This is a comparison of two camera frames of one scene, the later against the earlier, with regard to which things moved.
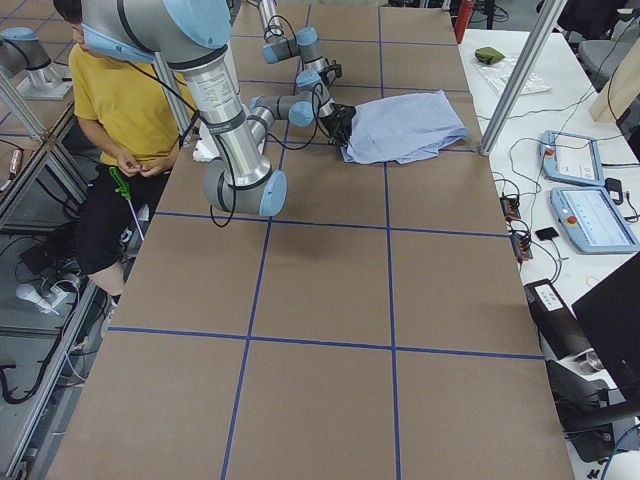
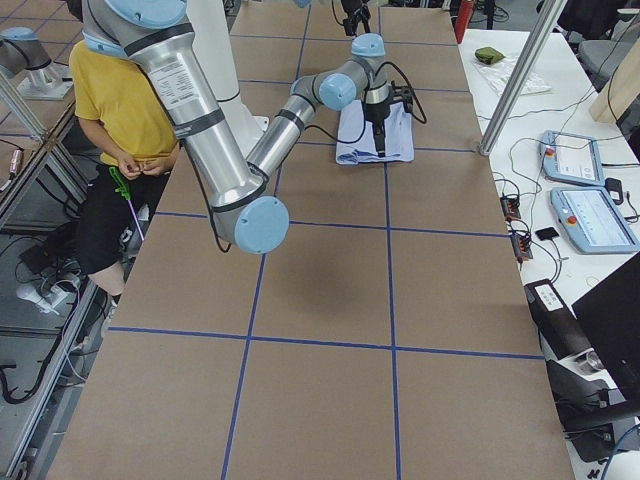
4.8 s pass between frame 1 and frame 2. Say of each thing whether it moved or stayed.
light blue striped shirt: moved
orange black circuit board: stayed
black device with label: stayed
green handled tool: stayed
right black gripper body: moved
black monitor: stayed
